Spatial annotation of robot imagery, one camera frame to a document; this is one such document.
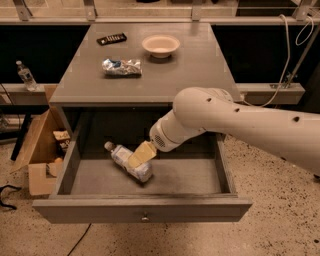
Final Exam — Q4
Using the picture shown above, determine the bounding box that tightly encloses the grey open top drawer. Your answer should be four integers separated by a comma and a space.
32, 111, 253, 224

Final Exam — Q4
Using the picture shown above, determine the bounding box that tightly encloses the black snack bar wrapper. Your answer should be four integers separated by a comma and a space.
96, 33, 127, 46

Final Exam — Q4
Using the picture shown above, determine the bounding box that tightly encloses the white hanging cable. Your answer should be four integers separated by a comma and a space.
242, 14, 316, 108

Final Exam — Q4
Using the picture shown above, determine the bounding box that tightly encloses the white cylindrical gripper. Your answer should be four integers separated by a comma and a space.
128, 111, 204, 168

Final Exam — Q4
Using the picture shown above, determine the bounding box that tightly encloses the black strap on floor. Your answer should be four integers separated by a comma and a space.
0, 184, 22, 211

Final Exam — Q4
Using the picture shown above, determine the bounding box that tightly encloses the open cardboard box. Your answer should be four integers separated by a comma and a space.
9, 84, 72, 197

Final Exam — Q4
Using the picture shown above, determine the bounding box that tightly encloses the clear water bottle on ledge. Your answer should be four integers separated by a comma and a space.
16, 60, 38, 91

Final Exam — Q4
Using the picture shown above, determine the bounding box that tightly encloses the silver foil chip bag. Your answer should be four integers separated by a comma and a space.
102, 59, 142, 76

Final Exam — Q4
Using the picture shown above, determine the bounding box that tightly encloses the blue plastic water bottle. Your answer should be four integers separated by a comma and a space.
104, 141, 152, 183

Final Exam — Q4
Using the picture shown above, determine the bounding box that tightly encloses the white paper bowl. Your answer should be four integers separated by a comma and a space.
142, 35, 180, 58

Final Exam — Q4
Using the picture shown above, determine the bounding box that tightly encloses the grey wooden cabinet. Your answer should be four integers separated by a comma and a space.
51, 23, 239, 141

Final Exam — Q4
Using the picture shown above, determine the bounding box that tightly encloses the black floor cable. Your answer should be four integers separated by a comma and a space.
66, 223, 92, 256

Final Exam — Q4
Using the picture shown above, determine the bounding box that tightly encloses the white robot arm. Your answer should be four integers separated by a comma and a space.
129, 87, 320, 176

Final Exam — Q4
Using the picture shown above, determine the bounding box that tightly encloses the round metal drawer knob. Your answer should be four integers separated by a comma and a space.
141, 214, 150, 223

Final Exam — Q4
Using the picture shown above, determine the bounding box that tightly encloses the metal stand pole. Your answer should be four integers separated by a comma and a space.
270, 21, 320, 92

